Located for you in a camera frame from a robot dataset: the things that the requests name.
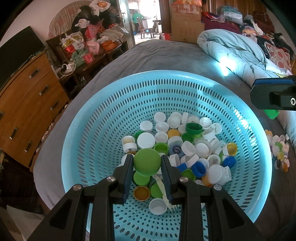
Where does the cluttered side table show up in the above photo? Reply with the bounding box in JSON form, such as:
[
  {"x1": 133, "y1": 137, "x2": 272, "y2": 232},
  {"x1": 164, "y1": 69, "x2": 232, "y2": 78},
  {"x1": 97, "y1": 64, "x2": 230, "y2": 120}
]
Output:
[{"x1": 47, "y1": 1, "x2": 133, "y2": 77}]

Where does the light blue grey duvet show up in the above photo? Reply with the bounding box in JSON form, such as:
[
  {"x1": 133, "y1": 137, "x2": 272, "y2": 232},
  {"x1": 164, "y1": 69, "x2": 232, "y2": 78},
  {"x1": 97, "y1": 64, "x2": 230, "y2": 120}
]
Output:
[{"x1": 197, "y1": 29, "x2": 296, "y2": 149}]

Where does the black television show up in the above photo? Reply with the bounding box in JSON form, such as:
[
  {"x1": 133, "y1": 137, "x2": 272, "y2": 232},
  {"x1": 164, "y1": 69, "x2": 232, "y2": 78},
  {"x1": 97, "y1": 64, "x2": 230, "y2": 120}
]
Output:
[{"x1": 0, "y1": 26, "x2": 45, "y2": 88}]

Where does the person in green shirt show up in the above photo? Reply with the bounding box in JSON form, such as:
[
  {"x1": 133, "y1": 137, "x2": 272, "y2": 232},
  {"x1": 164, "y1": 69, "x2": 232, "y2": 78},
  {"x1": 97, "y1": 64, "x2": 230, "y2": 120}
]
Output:
[{"x1": 132, "y1": 10, "x2": 145, "y2": 33}]

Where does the cardboard boxes stack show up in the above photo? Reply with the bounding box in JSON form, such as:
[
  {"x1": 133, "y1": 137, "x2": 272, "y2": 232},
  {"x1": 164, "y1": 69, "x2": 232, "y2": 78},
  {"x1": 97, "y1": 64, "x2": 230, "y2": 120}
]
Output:
[{"x1": 171, "y1": 1, "x2": 205, "y2": 44}]

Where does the light blue perforated basket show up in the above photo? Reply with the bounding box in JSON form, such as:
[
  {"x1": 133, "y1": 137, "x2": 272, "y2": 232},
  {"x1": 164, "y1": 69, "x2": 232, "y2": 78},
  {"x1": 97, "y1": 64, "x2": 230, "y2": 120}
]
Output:
[{"x1": 61, "y1": 70, "x2": 272, "y2": 240}]

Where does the wooden drawer dresser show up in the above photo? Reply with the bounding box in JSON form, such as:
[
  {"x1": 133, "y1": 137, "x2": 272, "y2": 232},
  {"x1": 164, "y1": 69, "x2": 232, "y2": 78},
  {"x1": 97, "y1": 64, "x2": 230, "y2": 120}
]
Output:
[{"x1": 1, "y1": 52, "x2": 69, "y2": 168}]

